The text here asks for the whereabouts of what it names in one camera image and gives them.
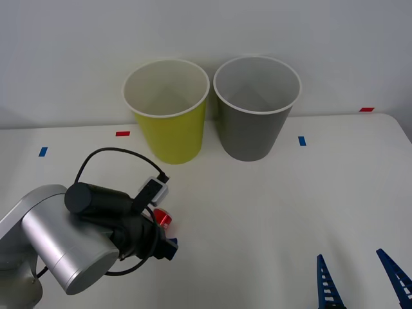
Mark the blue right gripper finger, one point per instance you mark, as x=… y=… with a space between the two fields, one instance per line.
x=399 y=280
x=326 y=289

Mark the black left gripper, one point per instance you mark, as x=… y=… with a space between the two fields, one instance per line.
x=136 y=238

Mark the red drink can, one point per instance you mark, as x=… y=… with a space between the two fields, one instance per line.
x=164 y=219

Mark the silver and black left arm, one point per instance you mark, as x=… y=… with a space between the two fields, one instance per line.
x=48 y=231

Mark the yellow-green plastic bin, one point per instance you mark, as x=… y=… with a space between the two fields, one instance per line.
x=174 y=138

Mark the grey plastic bin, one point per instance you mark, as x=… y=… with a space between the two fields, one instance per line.
x=251 y=135

